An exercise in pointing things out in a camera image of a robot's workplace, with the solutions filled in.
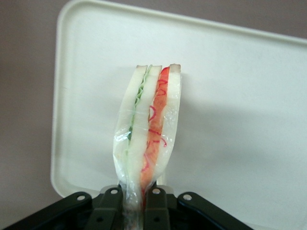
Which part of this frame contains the beige rectangular plastic tray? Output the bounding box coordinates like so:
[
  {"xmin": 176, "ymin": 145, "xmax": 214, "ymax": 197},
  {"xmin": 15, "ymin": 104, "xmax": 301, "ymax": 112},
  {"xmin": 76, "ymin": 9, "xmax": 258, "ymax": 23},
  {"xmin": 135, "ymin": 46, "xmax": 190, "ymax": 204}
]
[{"xmin": 50, "ymin": 0, "xmax": 307, "ymax": 230}]

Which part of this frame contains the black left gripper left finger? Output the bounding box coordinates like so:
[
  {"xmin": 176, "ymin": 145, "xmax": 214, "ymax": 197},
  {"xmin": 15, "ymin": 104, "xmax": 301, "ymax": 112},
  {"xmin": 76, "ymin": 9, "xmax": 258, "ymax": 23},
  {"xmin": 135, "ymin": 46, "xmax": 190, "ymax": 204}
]
[{"xmin": 92, "ymin": 186, "xmax": 126, "ymax": 230}]

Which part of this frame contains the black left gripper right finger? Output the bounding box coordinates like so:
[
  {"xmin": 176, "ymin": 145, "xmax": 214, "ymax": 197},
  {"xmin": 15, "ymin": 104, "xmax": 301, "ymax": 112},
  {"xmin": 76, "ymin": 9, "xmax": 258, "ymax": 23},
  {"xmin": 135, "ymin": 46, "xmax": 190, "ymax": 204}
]
[{"xmin": 143, "ymin": 186, "xmax": 171, "ymax": 230}]

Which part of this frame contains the triangular sandwich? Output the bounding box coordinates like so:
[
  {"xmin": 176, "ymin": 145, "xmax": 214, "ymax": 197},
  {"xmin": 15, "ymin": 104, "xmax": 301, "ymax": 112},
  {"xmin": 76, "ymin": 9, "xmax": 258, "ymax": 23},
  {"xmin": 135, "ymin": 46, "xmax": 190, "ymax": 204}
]
[{"xmin": 113, "ymin": 63, "xmax": 184, "ymax": 230}]

